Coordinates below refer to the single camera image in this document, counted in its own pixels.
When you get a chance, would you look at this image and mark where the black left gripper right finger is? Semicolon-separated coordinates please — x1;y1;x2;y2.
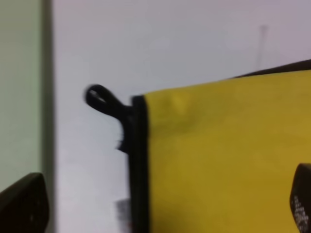
290;164;311;233

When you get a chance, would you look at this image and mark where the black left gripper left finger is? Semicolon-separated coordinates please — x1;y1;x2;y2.
0;173;50;233

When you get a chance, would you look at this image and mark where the yellow towel with black trim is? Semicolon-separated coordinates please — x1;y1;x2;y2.
85;60;311;233

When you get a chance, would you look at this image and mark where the light green plastic tray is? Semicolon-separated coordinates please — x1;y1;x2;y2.
0;0;54;192

